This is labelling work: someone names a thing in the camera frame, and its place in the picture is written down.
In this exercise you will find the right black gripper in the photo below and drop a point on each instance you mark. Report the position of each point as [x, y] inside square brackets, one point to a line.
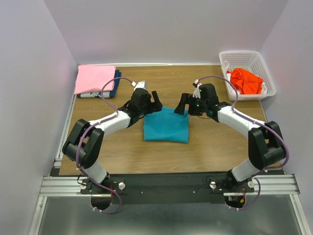
[186, 99]

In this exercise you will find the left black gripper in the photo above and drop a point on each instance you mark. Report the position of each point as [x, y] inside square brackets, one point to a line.
[156, 106]

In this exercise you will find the teal t shirt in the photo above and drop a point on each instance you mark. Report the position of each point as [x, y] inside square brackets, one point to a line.
[166, 126]

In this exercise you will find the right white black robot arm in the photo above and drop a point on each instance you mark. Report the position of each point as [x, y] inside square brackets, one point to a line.
[265, 143]

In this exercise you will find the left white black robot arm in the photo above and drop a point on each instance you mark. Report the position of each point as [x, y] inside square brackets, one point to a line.
[85, 139]

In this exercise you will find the orange t shirt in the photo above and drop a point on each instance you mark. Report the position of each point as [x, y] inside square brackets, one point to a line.
[245, 83]

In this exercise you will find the folded navy blue t shirt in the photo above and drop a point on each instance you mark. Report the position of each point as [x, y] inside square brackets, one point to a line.
[106, 94]

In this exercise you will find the white plastic basket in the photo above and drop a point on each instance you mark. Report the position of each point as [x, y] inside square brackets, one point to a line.
[251, 61]

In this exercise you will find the folded pink t shirt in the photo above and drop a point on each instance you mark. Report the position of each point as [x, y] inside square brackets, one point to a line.
[91, 78]

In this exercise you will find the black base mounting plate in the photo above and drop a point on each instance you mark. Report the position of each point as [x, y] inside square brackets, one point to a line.
[177, 188]

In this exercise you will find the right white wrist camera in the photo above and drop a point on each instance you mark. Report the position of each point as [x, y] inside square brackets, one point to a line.
[197, 92]

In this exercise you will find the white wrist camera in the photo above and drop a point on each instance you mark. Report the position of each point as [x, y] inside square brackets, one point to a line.
[139, 85]
[197, 92]

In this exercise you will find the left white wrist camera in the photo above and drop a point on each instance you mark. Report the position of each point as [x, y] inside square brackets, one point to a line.
[139, 85]

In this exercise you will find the aluminium frame rail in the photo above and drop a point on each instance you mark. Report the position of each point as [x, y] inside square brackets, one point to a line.
[55, 186]

